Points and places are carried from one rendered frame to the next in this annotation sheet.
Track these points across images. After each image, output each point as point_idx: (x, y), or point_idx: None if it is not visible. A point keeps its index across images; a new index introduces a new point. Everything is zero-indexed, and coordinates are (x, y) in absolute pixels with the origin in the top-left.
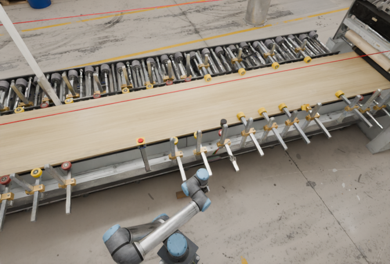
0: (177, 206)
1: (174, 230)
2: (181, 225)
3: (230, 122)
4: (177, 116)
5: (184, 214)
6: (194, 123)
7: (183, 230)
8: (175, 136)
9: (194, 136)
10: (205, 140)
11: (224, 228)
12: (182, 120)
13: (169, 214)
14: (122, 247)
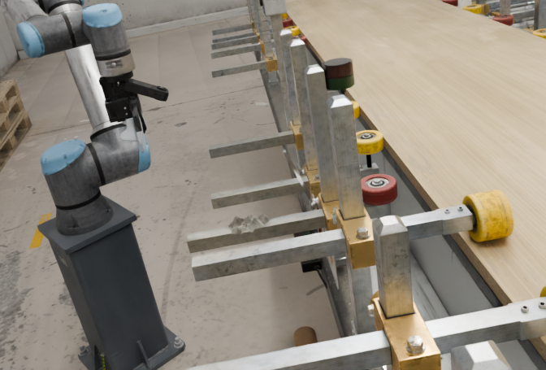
0: (273, 346)
1: (14, 16)
2: (214, 357)
3: (449, 205)
4: (452, 100)
5: (27, 10)
6: (422, 128)
7: (201, 361)
8: (361, 108)
9: (359, 132)
10: None
11: None
12: (436, 109)
13: (254, 329)
14: None
